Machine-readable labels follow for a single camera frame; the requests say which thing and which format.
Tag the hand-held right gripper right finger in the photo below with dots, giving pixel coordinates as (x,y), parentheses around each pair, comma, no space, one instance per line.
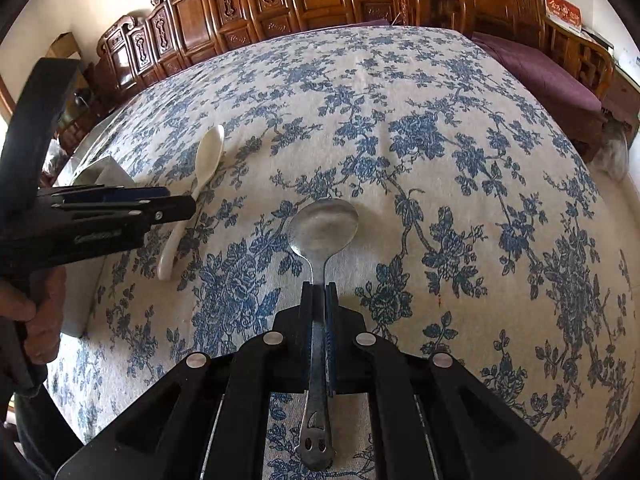
(332,340)

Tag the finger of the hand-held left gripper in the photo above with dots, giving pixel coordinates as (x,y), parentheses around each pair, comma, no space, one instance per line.
(125,220)
(115,194)

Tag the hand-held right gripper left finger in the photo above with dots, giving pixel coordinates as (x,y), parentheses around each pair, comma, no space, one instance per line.
(305,340)

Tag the grey plastic tray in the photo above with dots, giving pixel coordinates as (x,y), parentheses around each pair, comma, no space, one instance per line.
(107,172)

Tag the white plastic spoon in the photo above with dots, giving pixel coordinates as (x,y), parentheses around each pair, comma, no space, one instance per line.
(210,152)

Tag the metal spoon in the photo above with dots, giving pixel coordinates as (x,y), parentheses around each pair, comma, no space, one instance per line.
(322,225)

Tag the person's left hand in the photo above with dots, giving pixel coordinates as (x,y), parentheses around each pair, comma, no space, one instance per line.
(42,310)

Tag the blue floral blanket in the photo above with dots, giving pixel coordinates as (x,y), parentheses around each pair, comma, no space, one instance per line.
(450,160)

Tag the dark clothing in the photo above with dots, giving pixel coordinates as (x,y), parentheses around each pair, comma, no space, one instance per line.
(35,440)

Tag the clear plastic bag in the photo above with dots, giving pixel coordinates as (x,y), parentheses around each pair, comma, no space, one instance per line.
(615,147)

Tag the dark wooden chair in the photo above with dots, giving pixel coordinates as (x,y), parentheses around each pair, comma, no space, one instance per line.
(440,5)

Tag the carved wooden chair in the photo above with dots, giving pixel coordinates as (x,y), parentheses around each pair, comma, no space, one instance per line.
(580,60)

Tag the red wall calendar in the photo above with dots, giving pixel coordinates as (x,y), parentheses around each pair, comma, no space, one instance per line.
(562,10)

